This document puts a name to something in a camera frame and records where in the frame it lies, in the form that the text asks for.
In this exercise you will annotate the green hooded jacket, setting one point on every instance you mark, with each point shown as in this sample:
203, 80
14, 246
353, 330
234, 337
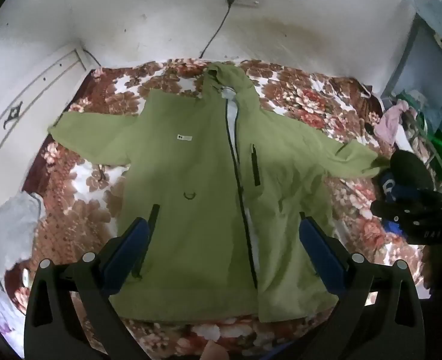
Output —
191, 180

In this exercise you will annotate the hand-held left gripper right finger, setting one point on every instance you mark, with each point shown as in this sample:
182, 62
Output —
323, 258

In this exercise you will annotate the pink cloth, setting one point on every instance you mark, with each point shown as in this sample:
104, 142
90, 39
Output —
390, 120

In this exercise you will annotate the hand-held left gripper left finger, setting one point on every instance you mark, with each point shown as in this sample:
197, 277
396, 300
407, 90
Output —
128, 254

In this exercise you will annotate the grey cloth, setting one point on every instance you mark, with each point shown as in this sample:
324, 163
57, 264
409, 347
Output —
10, 232

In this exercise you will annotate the floral brown blanket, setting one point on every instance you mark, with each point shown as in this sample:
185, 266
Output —
292, 93

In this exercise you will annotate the dark fuzzy cloth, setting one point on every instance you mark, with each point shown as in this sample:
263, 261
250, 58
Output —
410, 168

